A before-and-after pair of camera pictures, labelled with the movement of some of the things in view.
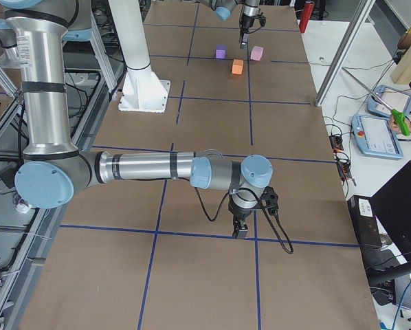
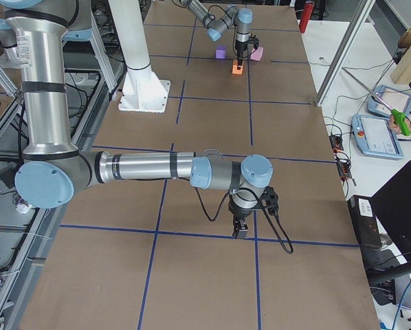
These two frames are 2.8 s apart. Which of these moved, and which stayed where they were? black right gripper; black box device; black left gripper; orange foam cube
Moved: black left gripper
Stayed: black right gripper; black box device; orange foam cube
